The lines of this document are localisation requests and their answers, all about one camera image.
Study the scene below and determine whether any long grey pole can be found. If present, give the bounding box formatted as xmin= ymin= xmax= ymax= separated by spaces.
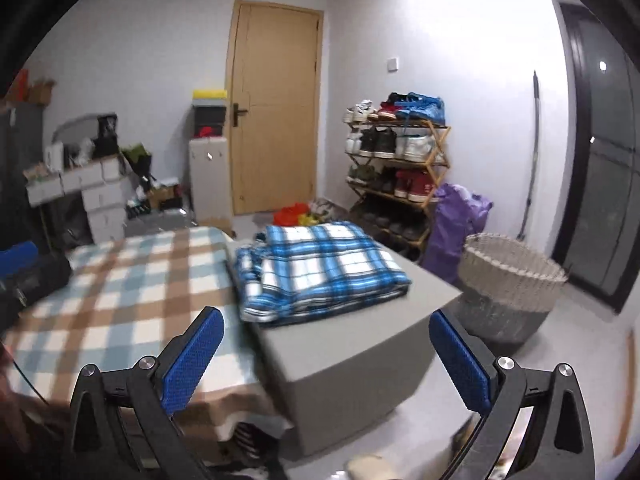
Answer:
xmin=517 ymin=71 xmax=542 ymax=238

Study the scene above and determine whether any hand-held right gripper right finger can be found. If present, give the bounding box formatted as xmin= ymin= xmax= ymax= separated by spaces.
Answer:
xmin=428 ymin=310 xmax=597 ymax=480

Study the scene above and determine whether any beige slipper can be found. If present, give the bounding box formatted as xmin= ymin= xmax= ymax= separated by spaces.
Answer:
xmin=347 ymin=454 xmax=401 ymax=480

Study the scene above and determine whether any red bag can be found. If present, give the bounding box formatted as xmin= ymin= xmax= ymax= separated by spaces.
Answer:
xmin=273 ymin=203 xmax=310 ymax=227

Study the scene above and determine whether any black bag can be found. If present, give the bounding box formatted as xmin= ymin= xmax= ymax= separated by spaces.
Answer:
xmin=94 ymin=114 xmax=121 ymax=157

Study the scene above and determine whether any dark grey wardrobe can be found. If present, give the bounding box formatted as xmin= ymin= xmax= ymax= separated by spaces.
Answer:
xmin=0 ymin=102 xmax=48 ymax=256

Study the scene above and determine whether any small cardboard box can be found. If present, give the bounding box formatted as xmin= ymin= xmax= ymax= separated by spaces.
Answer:
xmin=149 ymin=186 xmax=176 ymax=209

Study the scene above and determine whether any grey storage box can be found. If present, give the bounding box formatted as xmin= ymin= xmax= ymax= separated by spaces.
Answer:
xmin=225 ymin=237 xmax=463 ymax=456

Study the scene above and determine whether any arched mirror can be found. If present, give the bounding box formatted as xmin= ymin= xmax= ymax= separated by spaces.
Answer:
xmin=52 ymin=114 xmax=101 ymax=158

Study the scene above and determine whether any stack of boxes yellow lid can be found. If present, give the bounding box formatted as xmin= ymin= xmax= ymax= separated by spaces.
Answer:
xmin=192 ymin=89 xmax=228 ymax=140

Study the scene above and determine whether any purple bag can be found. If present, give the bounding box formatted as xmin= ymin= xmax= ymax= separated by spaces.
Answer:
xmin=419 ymin=183 xmax=493 ymax=286

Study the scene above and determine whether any white drawer desk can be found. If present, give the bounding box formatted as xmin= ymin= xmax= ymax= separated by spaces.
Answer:
xmin=25 ymin=152 xmax=138 ymax=246

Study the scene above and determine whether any open cardboard box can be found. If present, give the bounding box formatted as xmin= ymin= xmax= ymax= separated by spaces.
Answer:
xmin=27 ymin=77 xmax=57 ymax=106

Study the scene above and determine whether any wooden door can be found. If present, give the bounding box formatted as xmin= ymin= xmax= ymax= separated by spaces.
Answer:
xmin=225 ymin=0 xmax=326 ymax=217

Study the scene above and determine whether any white cabinet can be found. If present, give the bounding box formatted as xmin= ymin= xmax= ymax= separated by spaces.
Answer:
xmin=187 ymin=137 xmax=233 ymax=226

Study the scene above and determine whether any dark glass door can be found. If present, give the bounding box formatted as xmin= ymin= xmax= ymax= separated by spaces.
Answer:
xmin=550 ymin=2 xmax=640 ymax=316

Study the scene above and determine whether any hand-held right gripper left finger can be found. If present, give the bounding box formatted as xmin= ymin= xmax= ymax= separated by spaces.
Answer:
xmin=67 ymin=306 xmax=226 ymax=480

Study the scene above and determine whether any blue plaid shirt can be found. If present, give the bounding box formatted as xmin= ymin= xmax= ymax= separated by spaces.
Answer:
xmin=234 ymin=222 xmax=413 ymax=325

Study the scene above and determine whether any green and black bundle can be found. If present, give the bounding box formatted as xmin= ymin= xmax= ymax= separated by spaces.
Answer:
xmin=121 ymin=144 xmax=153 ymax=183

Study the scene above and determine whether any brown and blue checked blanket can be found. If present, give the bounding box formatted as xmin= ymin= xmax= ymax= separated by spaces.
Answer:
xmin=0 ymin=226 xmax=293 ymax=441

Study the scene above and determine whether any wooden shoe rack with shoes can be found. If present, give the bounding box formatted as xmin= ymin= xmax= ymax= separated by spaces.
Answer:
xmin=342 ymin=91 xmax=447 ymax=256

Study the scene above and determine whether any woven laundry basket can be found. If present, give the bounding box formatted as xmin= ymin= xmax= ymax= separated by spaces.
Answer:
xmin=457 ymin=233 xmax=569 ymax=345

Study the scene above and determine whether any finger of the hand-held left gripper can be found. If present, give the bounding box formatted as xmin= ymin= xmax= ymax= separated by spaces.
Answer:
xmin=0 ymin=241 xmax=40 ymax=277

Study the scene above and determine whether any black cable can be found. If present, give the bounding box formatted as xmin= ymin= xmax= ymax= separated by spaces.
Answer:
xmin=0 ymin=342 xmax=51 ymax=406

